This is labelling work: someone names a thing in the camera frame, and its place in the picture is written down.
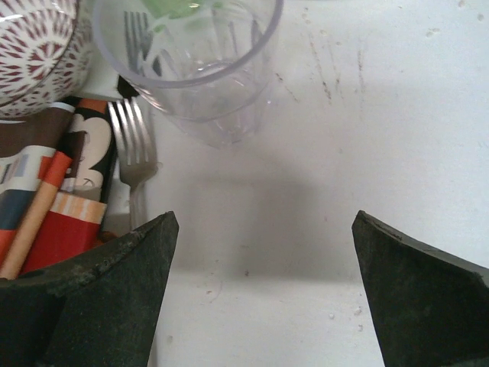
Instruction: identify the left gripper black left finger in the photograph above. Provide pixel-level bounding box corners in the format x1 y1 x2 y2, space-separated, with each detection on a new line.
1 212 179 366

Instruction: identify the white patterned strainer bowl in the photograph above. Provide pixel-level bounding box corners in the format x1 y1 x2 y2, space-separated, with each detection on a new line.
1 1 94 119

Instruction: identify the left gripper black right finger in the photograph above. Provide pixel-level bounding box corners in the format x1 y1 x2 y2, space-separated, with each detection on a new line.
351 211 488 366

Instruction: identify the clear drinking glass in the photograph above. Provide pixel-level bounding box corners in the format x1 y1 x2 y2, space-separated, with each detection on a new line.
92 1 284 147

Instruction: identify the striped orange cloth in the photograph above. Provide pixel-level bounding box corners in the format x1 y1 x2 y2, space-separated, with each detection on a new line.
1 98 115 279

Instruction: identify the silver fork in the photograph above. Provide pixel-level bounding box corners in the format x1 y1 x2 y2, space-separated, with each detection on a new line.
108 99 157 229

